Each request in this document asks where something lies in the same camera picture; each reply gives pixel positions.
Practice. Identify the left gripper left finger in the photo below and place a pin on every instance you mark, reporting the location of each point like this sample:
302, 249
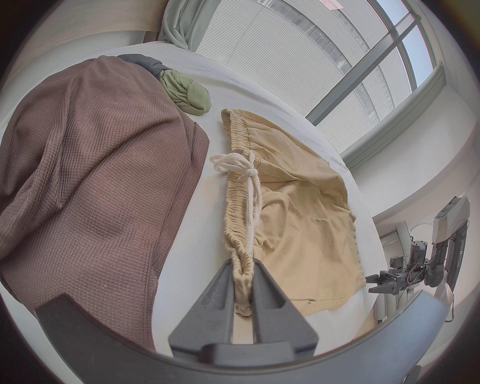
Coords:
210, 315

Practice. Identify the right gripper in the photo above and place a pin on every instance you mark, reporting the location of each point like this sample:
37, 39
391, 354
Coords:
395, 282

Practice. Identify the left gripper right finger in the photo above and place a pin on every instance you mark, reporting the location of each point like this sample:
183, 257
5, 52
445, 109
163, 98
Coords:
277, 322

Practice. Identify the beige shorts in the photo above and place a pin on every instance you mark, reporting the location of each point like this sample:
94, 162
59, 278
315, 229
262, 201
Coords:
300, 210

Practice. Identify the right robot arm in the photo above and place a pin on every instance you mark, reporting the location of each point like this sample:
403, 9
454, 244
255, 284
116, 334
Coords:
450, 225

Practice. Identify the brown waffle garment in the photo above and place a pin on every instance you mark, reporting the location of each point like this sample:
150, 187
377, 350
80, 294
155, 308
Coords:
93, 168

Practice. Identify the green garment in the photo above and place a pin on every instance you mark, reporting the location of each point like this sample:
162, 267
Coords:
191, 95

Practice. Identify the window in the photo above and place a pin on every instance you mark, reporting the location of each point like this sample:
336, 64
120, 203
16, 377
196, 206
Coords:
300, 56

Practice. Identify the dark grey garment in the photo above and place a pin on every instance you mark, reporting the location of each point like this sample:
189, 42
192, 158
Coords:
144, 62

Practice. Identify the pale green curtain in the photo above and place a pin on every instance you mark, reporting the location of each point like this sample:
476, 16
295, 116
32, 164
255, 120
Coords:
180, 26

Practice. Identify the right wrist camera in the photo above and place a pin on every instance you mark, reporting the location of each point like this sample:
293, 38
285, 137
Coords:
396, 262

